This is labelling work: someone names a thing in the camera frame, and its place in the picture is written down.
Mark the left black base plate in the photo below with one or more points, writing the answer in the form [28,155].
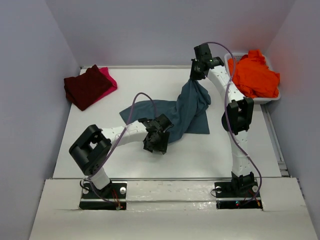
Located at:
[112,198]

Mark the teal blue t shirt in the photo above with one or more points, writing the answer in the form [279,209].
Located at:
[187,113]

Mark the dark red folded t shirt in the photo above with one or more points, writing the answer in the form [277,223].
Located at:
[82,90]

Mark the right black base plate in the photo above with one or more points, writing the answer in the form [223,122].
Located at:
[227,199]

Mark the white plastic basket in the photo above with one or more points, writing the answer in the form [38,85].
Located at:
[265,100]

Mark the pink folded t shirt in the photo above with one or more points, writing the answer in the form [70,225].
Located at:
[107,85]

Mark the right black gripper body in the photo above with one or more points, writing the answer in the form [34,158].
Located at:
[195,73]

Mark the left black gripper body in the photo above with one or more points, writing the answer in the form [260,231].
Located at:
[159,144]

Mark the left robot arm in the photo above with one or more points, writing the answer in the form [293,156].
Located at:
[95,145]

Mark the orange t shirt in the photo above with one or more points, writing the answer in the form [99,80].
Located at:
[255,75]

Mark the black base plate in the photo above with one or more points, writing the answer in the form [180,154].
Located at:
[112,198]
[227,199]

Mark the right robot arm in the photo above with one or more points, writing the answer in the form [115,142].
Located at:
[236,120]

